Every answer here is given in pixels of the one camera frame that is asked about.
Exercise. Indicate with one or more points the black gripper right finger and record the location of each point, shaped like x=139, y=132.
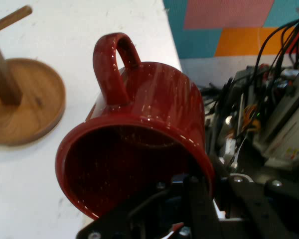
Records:
x=251, y=206

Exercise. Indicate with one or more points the grey equipment case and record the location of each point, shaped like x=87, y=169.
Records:
x=289, y=129

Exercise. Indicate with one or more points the orange foam panel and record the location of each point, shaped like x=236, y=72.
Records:
x=239, y=41

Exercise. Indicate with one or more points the pink foam panel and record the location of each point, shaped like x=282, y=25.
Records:
x=226, y=15

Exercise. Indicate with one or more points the brown wooden mug tree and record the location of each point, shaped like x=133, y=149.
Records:
x=35, y=112

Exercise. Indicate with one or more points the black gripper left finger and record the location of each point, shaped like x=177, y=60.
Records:
x=201, y=211

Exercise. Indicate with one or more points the red speckled ceramic mug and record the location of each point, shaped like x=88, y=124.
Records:
x=159, y=99

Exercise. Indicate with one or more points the silver metal knob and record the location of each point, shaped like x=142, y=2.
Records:
x=228, y=119

